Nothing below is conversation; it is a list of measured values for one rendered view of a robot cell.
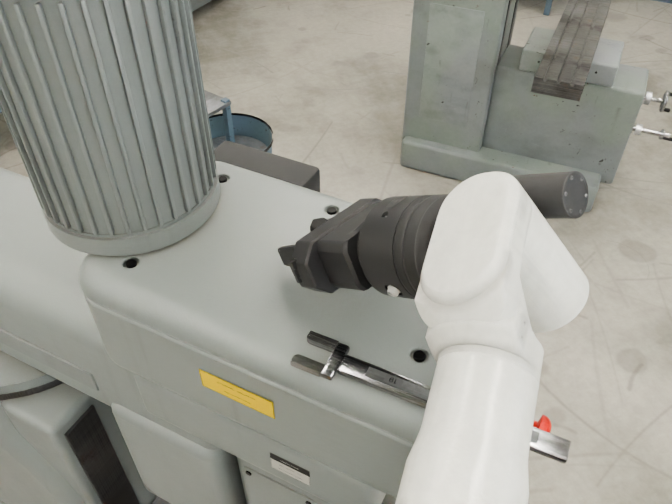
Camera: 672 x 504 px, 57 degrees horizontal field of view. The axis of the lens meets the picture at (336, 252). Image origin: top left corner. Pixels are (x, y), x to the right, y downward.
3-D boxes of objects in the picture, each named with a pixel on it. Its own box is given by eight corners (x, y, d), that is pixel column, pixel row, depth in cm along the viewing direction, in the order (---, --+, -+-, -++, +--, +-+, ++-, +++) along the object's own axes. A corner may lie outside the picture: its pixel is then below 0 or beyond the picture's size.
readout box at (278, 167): (325, 251, 123) (324, 163, 109) (303, 280, 117) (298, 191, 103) (240, 221, 130) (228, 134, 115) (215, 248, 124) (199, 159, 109)
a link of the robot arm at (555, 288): (446, 331, 54) (566, 353, 45) (373, 259, 48) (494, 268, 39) (497, 227, 58) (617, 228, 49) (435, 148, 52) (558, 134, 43)
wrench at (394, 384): (572, 435, 51) (574, 430, 51) (562, 476, 49) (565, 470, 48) (310, 335, 59) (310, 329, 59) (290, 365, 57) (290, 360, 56)
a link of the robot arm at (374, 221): (313, 322, 59) (402, 340, 50) (273, 233, 56) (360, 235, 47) (398, 256, 66) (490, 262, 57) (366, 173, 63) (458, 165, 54)
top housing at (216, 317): (527, 350, 78) (558, 257, 67) (459, 539, 61) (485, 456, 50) (217, 236, 94) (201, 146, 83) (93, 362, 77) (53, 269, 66)
